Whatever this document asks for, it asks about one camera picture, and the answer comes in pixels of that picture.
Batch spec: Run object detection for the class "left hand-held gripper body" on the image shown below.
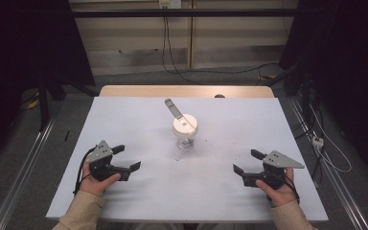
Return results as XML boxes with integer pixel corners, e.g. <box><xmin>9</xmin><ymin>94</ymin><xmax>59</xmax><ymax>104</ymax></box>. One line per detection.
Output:
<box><xmin>85</xmin><ymin>139</ymin><xmax>132</xmax><ymax>183</ymax></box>

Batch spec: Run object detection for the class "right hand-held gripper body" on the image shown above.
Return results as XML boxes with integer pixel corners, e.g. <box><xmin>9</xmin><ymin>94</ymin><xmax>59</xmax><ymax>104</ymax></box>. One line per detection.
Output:
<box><xmin>241</xmin><ymin>149</ymin><xmax>306</xmax><ymax>191</ymax></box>

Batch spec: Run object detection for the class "clear cup with white lid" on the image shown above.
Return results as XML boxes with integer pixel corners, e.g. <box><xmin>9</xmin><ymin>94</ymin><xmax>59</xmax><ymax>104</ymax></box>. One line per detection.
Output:
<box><xmin>164</xmin><ymin>97</ymin><xmax>199</xmax><ymax>150</ymax></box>

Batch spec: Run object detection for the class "person's right hand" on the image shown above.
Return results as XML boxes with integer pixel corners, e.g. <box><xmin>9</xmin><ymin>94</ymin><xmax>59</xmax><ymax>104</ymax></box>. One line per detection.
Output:
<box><xmin>255</xmin><ymin>168</ymin><xmax>299</xmax><ymax>208</ymax></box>

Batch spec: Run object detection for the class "person's left hand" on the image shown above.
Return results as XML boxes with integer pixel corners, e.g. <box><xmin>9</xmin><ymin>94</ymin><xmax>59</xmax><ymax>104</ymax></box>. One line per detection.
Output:
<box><xmin>79</xmin><ymin>162</ymin><xmax>122</xmax><ymax>197</ymax></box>

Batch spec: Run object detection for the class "white table cover sheet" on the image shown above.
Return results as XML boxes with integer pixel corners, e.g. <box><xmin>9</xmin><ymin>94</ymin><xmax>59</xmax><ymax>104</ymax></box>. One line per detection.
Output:
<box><xmin>45</xmin><ymin>96</ymin><xmax>330</xmax><ymax>223</ymax></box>

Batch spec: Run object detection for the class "white power strip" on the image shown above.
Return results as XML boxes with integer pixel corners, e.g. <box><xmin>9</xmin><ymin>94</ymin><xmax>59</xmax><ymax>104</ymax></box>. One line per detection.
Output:
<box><xmin>311</xmin><ymin>135</ymin><xmax>325</xmax><ymax>150</ymax></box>

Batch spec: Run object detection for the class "wooden table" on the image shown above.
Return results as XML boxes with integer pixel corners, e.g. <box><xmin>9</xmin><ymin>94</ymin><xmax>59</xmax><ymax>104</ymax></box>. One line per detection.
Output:
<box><xmin>99</xmin><ymin>84</ymin><xmax>275</xmax><ymax>99</ymax></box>

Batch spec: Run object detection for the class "black metal stand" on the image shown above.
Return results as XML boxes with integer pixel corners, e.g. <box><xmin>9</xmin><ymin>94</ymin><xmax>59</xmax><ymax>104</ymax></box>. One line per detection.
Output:
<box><xmin>36</xmin><ymin>72</ymin><xmax>67</xmax><ymax>132</ymax></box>

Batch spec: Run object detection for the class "long beige cabinet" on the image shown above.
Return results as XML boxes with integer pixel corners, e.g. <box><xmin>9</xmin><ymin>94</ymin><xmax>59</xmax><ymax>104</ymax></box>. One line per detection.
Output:
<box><xmin>68</xmin><ymin>0</ymin><xmax>300</xmax><ymax>77</ymax></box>

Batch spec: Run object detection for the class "black curtain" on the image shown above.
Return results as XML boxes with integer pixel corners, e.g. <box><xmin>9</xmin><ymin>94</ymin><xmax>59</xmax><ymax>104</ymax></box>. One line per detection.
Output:
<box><xmin>0</xmin><ymin>0</ymin><xmax>96</xmax><ymax>167</ymax></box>
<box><xmin>278</xmin><ymin>0</ymin><xmax>368</xmax><ymax>180</ymax></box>

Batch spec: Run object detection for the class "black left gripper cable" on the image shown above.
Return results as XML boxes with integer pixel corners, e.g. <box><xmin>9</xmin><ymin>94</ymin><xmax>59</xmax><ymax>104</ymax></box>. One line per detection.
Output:
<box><xmin>72</xmin><ymin>147</ymin><xmax>98</xmax><ymax>196</ymax></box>

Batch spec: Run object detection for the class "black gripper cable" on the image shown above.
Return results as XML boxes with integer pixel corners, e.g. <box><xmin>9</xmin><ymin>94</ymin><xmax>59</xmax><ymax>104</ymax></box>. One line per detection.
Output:
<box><xmin>283</xmin><ymin>174</ymin><xmax>301</xmax><ymax>205</ymax></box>
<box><xmin>72</xmin><ymin>147</ymin><xmax>98</xmax><ymax>196</ymax></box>

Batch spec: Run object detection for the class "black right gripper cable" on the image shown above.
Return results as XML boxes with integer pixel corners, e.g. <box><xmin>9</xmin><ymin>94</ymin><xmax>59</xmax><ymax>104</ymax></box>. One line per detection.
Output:
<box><xmin>283</xmin><ymin>174</ymin><xmax>301</xmax><ymax>205</ymax></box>

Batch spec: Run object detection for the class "aluminium floor rail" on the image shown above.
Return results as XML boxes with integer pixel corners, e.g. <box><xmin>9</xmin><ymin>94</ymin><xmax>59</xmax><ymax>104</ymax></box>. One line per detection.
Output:
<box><xmin>0</xmin><ymin>117</ymin><xmax>58</xmax><ymax>230</ymax></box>
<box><xmin>287</xmin><ymin>96</ymin><xmax>368</xmax><ymax>230</ymax></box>

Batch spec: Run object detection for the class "white cable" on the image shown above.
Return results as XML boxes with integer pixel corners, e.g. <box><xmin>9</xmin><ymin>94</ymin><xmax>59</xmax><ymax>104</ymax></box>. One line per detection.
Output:
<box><xmin>309</xmin><ymin>104</ymin><xmax>353</xmax><ymax>174</ymax></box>

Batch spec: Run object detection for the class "black power cable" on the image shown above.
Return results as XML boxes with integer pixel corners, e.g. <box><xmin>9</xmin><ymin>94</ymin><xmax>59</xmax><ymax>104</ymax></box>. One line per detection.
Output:
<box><xmin>165</xmin><ymin>15</ymin><xmax>281</xmax><ymax>77</ymax></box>
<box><xmin>161</xmin><ymin>8</ymin><xmax>206</xmax><ymax>86</ymax></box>

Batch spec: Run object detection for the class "white wall socket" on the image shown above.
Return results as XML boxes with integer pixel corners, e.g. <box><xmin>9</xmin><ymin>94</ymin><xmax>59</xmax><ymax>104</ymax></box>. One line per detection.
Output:
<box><xmin>158</xmin><ymin>0</ymin><xmax>183</xmax><ymax>10</ymax></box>

